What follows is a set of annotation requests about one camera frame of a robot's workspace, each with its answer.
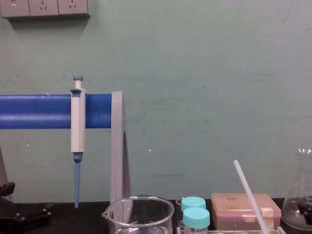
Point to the clear glass beaker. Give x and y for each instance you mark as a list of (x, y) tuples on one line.
[(139, 214)]

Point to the white stirring rod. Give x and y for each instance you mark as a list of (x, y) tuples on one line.
[(248, 195)]

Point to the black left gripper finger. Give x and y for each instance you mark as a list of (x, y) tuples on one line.
[(26, 215), (6, 189)]

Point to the small clear glass vial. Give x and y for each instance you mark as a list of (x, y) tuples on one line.
[(179, 212)]

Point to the clear glass conical flask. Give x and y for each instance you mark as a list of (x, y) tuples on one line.
[(302, 185)]

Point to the pink pipette tip box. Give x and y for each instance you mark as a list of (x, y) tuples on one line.
[(234, 209)]

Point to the vial with teal cap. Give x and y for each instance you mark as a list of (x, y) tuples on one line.
[(193, 202), (196, 219)]

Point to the pipette stand with blue bar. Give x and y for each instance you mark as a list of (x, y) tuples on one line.
[(36, 112)]

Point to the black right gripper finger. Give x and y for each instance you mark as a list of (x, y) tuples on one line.
[(306, 203)]

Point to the grey wall socket panel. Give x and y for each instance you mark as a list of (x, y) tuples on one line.
[(44, 8)]

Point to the white and blue pipette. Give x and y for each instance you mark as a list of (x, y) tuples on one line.
[(78, 122)]

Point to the clear acrylic vial rack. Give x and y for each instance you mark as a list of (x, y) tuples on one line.
[(234, 232)]

